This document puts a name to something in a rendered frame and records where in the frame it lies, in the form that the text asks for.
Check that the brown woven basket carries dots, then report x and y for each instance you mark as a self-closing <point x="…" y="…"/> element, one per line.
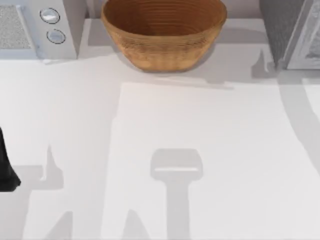
<point x="162" y="47"/>

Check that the pale microwave oven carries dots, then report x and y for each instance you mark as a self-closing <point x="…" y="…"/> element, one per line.
<point x="67" y="27"/>

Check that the round silver microwave knob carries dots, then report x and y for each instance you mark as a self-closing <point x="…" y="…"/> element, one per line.
<point x="56" y="36"/>
<point x="49" y="15"/>

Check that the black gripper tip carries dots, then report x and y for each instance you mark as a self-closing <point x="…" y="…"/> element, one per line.
<point x="6" y="172"/>

